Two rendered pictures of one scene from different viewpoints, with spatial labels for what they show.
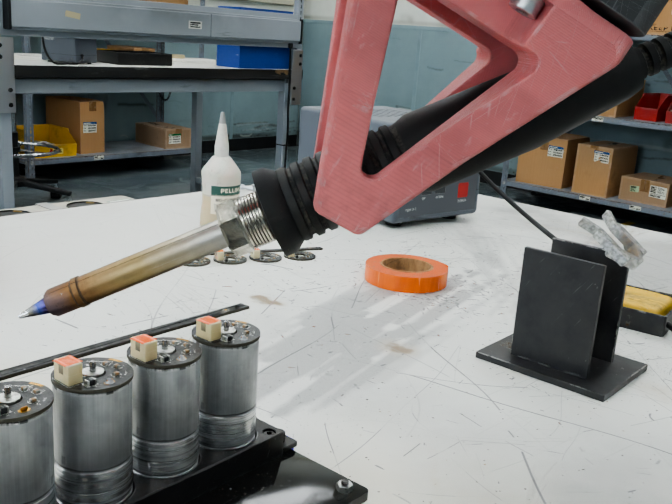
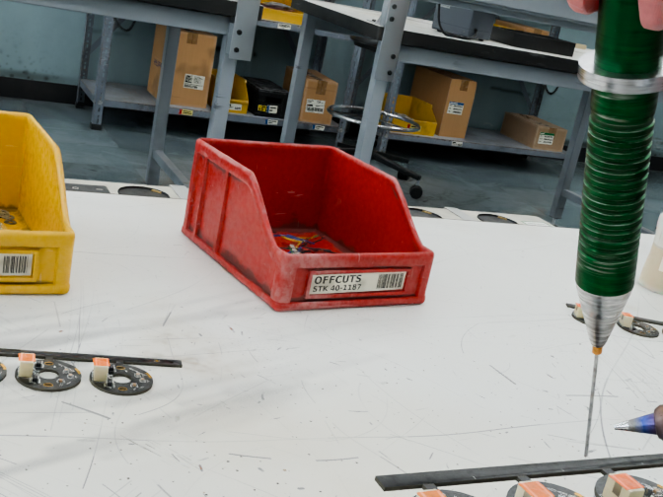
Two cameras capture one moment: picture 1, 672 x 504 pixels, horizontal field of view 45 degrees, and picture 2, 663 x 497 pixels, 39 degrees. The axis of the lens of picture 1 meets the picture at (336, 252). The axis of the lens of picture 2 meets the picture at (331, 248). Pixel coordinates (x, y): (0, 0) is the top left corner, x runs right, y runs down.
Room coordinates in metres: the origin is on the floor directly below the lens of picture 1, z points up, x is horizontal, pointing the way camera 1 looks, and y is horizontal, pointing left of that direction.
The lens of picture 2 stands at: (0.00, 0.08, 0.93)
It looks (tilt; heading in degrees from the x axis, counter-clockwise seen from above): 17 degrees down; 22
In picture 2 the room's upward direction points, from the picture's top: 12 degrees clockwise
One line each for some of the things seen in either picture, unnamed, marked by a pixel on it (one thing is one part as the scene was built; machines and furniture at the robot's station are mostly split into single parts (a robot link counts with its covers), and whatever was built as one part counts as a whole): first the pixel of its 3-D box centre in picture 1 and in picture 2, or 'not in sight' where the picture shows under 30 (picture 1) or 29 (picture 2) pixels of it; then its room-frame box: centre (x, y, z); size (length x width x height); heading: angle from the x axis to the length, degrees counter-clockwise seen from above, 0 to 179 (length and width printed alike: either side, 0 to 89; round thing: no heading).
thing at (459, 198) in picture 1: (387, 162); not in sight; (0.80, -0.05, 0.80); 0.15 x 0.12 x 0.10; 40
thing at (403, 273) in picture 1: (406, 272); not in sight; (0.56, -0.05, 0.76); 0.06 x 0.06 x 0.01
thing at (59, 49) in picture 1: (69, 48); (463, 21); (2.91, 0.99, 0.80); 0.15 x 0.12 x 0.10; 68
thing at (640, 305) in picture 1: (616, 301); not in sight; (0.52, -0.19, 0.76); 0.07 x 0.05 x 0.02; 57
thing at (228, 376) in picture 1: (224, 393); not in sight; (0.28, 0.04, 0.79); 0.02 x 0.02 x 0.05
